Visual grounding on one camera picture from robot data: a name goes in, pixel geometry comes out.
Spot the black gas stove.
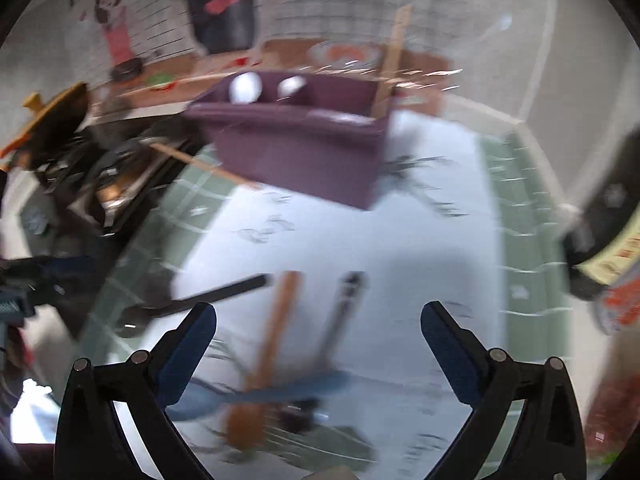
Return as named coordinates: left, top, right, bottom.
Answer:
left=30, top=120, right=201, bottom=241

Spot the dark soy sauce bottle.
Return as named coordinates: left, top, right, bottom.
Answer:
left=562, top=130, right=640, bottom=301

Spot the green white deer tablecloth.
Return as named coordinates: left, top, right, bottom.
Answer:
left=75, top=110, right=576, bottom=480

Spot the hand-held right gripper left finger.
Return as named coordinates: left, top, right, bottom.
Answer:
left=54, top=302, right=218, bottom=480

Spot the black smiley handle spoon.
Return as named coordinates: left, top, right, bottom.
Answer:
left=280, top=271, right=368, bottom=433

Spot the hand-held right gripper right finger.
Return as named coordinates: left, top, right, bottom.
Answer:
left=421, top=301, right=586, bottom=480

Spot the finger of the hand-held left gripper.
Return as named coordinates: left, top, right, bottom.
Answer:
left=15, top=254, right=83, bottom=306

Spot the black long-handled spoon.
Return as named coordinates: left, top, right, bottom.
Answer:
left=116, top=274, right=273, bottom=338

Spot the wok lid yellow knob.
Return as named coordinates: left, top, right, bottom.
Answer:
left=22, top=82, right=90, bottom=133

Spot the blue plastic spoon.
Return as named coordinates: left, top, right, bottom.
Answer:
left=167, top=370, right=351, bottom=423

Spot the brown wooden spoon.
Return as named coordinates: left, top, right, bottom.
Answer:
left=225, top=270, right=302, bottom=453

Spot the plastic bottle of red chilies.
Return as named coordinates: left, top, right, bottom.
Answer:
left=582, top=260, right=640, bottom=461

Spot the purple plastic utensil container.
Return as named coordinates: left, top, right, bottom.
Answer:
left=182, top=70, right=396, bottom=211

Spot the black wok orange handle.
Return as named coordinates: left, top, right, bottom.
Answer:
left=0, top=100, right=93, bottom=171

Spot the white ceramic spoon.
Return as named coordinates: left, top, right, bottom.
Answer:
left=227, top=72, right=262, bottom=105
left=277, top=76, right=307, bottom=98

